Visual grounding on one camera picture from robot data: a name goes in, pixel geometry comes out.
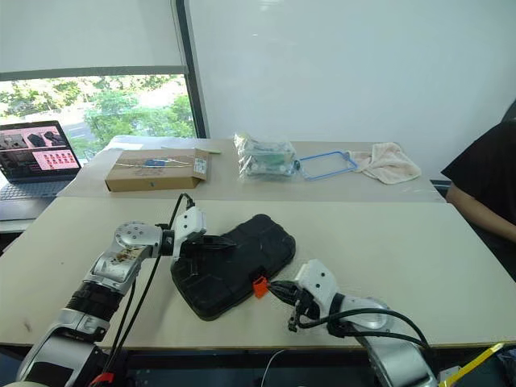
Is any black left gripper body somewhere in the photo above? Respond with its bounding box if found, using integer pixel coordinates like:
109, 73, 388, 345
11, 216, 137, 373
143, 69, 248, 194
177, 234, 215, 263

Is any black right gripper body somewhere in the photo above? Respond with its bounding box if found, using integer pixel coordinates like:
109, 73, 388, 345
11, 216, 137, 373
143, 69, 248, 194
281, 281, 320, 334

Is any black plastic tool case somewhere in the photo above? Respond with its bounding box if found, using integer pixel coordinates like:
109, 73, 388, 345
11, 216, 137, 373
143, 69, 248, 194
169, 213, 298, 323

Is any flat brown cardboard box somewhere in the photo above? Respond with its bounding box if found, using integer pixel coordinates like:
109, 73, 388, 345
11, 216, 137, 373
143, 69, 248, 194
104, 148, 213, 193

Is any pale green paper strip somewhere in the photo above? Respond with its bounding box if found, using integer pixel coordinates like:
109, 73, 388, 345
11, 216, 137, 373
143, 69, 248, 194
160, 145, 222, 155

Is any clear plastic bag of parts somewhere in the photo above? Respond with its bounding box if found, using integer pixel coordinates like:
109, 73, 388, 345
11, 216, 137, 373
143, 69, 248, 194
233, 131, 302, 185

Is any clear lid with blue rim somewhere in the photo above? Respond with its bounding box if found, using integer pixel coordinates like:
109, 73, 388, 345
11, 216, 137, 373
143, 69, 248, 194
298, 150, 359, 181

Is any pink towel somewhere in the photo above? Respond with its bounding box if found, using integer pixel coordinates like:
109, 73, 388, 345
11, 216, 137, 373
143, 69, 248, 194
349, 141, 422, 185

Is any open grey laptop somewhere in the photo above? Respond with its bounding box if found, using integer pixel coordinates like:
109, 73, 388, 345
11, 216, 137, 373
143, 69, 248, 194
0, 120, 84, 202

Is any person in black shirt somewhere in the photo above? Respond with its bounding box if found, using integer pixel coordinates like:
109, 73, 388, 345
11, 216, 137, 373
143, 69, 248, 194
441, 116, 516, 283

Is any white roller blind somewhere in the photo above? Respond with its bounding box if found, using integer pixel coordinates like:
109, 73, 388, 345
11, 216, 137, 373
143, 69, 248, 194
0, 0, 189, 77

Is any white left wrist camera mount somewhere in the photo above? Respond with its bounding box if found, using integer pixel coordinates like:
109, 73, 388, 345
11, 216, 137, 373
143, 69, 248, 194
171, 206, 209, 259

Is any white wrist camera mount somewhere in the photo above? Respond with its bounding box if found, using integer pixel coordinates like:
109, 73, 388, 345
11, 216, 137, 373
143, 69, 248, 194
171, 206, 209, 259
292, 260, 338, 319

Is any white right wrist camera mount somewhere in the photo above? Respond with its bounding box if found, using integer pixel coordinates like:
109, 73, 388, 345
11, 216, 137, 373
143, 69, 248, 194
292, 260, 338, 319

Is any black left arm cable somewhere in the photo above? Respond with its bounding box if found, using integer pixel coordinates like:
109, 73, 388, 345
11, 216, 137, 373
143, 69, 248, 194
102, 193, 197, 384

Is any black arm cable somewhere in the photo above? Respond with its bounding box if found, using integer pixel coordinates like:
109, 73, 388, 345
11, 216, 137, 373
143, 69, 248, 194
102, 193, 197, 384
298, 308, 432, 352

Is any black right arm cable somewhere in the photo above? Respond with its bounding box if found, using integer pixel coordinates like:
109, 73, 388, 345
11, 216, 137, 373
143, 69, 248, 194
298, 308, 432, 352

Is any thin white cable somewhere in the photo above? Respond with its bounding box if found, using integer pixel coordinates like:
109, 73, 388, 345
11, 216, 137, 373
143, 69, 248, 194
260, 348, 288, 387

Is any dark window frame post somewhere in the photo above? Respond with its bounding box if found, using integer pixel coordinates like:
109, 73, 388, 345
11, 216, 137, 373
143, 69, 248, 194
173, 0, 209, 140

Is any yellow strap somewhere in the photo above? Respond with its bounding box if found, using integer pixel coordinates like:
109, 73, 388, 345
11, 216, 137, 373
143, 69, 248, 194
441, 342, 505, 384

